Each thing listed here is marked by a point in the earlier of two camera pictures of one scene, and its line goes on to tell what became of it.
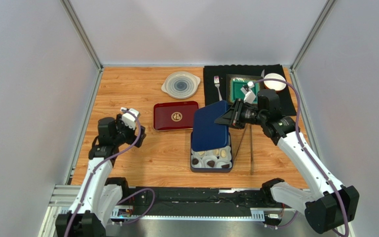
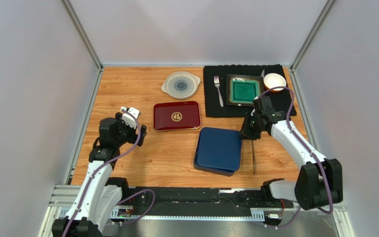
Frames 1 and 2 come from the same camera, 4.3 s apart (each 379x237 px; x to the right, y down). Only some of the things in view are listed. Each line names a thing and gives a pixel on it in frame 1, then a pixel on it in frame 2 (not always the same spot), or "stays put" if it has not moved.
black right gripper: (236, 112) to (247, 130)
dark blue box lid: (207, 134) to (219, 148)
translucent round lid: (181, 85) stays put
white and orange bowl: (278, 85) stays put
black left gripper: (132, 138) stays put
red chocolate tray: (173, 115) stays put
